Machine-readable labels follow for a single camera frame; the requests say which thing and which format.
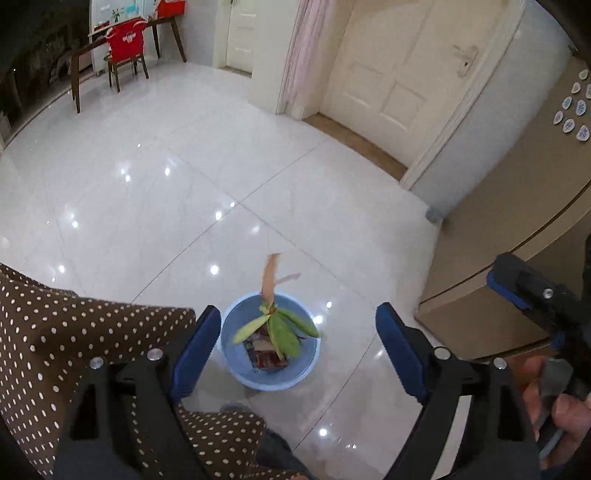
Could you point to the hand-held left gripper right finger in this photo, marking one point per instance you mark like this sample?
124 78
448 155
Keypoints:
400 355

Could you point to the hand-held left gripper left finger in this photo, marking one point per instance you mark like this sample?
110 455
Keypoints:
198 350

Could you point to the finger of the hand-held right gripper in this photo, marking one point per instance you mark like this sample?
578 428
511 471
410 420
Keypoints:
508 288

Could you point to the blue plastic basin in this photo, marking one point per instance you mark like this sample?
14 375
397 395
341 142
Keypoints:
240 369

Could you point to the green leafy vegetable scrap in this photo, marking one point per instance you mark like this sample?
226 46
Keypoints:
284 334

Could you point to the orange peel strip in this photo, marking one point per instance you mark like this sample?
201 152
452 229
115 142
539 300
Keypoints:
270 277

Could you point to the person's right hand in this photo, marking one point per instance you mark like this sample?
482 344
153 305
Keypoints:
569 417

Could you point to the red wrapper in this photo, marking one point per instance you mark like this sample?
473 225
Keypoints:
270 361

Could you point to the beige refrigerator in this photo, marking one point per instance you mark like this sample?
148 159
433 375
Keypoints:
508 194

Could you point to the grey door stopper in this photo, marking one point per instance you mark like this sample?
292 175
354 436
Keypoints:
434 216

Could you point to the group of white fridge magnets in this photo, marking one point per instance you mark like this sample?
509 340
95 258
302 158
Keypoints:
570 122

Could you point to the white panel door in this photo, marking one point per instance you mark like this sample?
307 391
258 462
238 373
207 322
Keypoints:
392 74

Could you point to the pink curtain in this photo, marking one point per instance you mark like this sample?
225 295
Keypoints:
302 50

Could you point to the chair with red cover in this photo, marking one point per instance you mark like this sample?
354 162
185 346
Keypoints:
124 41

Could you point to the narrow white door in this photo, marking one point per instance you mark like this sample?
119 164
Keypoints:
240 32

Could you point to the wooden table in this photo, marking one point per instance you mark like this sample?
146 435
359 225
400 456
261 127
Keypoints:
87 48

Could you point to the red bag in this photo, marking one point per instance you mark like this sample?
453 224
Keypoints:
171 5

